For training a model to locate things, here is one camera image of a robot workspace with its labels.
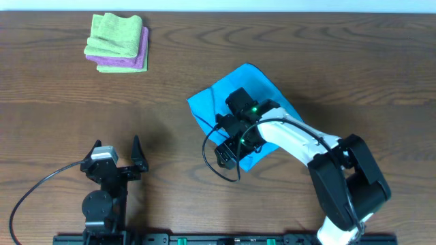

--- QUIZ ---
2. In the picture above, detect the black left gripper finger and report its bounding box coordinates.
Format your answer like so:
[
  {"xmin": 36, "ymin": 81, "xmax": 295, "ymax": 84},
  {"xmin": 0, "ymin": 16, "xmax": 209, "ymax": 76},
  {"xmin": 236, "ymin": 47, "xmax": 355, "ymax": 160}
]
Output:
[
  {"xmin": 83, "ymin": 140, "xmax": 102, "ymax": 162},
  {"xmin": 131, "ymin": 135, "xmax": 149, "ymax": 171}
]

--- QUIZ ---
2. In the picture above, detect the blue microfiber cloth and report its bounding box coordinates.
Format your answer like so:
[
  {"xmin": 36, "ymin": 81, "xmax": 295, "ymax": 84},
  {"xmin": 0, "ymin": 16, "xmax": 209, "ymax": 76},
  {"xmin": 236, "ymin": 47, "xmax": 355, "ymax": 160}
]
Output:
[{"xmin": 186, "ymin": 63, "xmax": 304, "ymax": 172}]

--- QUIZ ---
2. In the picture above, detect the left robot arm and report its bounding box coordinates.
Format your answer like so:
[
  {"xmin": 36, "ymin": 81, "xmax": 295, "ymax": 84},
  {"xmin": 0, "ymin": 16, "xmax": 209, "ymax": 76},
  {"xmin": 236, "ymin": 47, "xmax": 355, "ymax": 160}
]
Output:
[{"xmin": 80, "ymin": 135, "xmax": 149, "ymax": 245}]

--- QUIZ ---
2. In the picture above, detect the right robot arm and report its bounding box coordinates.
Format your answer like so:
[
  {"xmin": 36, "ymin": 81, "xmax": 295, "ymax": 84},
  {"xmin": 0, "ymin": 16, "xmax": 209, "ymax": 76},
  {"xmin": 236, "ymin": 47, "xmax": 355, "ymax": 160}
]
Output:
[{"xmin": 213, "ymin": 88, "xmax": 392, "ymax": 244}]

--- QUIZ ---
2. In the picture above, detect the bottom green folded cloth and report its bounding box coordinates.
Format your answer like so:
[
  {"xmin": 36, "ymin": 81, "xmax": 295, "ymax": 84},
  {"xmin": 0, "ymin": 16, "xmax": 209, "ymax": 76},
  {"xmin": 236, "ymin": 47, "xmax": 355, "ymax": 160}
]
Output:
[{"xmin": 97, "ymin": 51, "xmax": 149, "ymax": 74}]

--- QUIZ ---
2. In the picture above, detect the green folded cloth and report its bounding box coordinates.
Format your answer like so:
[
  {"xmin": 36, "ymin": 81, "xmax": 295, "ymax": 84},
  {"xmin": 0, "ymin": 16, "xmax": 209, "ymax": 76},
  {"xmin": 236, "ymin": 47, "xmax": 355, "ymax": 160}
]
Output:
[
  {"xmin": 84, "ymin": 13, "xmax": 142, "ymax": 58},
  {"xmin": 97, "ymin": 51, "xmax": 149, "ymax": 74}
]

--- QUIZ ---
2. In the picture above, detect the purple folded cloth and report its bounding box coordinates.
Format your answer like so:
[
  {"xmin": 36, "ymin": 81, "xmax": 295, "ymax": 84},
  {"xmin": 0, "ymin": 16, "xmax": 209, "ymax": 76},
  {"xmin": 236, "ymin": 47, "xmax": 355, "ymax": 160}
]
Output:
[{"xmin": 85, "ymin": 27, "xmax": 149, "ymax": 69}]

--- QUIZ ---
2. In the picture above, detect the top green folded cloth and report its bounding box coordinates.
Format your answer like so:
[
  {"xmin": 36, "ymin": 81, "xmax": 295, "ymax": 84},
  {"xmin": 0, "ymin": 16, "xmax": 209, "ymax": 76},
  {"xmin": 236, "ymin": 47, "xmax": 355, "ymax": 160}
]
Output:
[{"xmin": 84, "ymin": 13, "xmax": 142, "ymax": 58}]

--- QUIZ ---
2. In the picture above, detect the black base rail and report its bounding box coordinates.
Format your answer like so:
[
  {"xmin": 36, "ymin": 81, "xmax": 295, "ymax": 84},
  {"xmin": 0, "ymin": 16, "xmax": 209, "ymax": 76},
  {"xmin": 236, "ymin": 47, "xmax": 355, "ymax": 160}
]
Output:
[{"xmin": 52, "ymin": 232, "xmax": 398, "ymax": 245}]

